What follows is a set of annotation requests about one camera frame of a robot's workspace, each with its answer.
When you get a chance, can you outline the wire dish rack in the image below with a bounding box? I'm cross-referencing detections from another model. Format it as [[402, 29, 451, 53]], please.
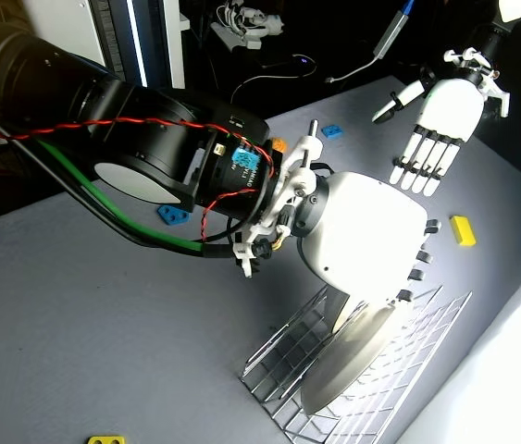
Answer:
[[240, 284, 473, 443]]

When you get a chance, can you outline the white plate with tree print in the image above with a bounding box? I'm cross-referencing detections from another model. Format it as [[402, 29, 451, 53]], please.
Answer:
[[300, 302, 398, 415]]

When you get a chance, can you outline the black device with purple light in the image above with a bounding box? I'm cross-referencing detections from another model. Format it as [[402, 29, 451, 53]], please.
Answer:
[[262, 53, 319, 76]]

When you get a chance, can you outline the thin white cable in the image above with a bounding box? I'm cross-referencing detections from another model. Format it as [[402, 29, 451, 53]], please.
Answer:
[[326, 54, 379, 85]]

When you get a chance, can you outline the grey hub adapter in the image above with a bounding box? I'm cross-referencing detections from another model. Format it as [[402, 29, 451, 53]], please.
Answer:
[[372, 10, 407, 61]]

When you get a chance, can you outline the white cabinet with light strip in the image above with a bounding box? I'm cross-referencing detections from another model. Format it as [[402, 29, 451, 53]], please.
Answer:
[[23, 0, 192, 90]]

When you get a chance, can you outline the blue pentagon block with holes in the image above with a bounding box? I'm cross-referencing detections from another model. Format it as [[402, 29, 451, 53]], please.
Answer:
[[156, 203, 192, 227]]

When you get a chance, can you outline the yellow rectangular brick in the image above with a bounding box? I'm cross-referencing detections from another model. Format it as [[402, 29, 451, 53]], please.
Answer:
[[449, 215, 478, 248]]

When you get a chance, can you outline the spare white robot hand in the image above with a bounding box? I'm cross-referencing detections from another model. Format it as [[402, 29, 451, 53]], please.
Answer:
[[211, 0, 287, 52]]

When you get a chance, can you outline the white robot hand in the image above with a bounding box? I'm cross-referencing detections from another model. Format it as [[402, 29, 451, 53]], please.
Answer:
[[371, 77, 483, 196], [296, 170, 441, 334]]

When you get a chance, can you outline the grey table cloth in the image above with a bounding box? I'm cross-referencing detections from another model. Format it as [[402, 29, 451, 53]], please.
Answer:
[[0, 76, 521, 444]]

